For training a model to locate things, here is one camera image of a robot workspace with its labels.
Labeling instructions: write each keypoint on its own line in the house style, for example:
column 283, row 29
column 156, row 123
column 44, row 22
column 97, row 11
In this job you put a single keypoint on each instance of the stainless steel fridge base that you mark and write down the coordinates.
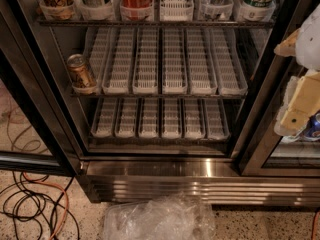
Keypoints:
column 213, row 181

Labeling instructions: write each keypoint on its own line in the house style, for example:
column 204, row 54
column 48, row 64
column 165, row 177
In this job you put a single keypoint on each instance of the orange can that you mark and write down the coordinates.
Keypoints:
column 80, row 72

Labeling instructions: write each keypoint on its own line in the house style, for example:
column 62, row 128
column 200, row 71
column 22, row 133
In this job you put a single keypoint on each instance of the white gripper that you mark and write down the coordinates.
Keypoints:
column 310, row 45

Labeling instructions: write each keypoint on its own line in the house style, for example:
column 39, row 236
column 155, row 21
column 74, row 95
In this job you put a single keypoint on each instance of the empty white tray top shelf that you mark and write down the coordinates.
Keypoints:
column 176, row 10

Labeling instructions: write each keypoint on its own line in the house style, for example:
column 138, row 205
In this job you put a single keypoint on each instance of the blue can behind right door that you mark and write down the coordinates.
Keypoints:
column 312, row 130

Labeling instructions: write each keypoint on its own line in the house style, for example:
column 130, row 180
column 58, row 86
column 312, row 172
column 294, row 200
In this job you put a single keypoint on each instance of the left glass fridge door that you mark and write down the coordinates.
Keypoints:
column 36, row 141

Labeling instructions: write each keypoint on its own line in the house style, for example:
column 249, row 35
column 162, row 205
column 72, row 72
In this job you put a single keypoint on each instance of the right glass fridge door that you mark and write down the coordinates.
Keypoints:
column 260, row 150

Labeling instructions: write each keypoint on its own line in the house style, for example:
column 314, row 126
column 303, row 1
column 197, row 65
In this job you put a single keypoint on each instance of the glass fridge door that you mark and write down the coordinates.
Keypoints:
column 36, row 141
column 260, row 150

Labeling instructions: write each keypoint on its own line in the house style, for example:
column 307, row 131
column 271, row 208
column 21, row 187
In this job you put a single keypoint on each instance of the clear plastic bag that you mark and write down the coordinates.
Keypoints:
column 175, row 217

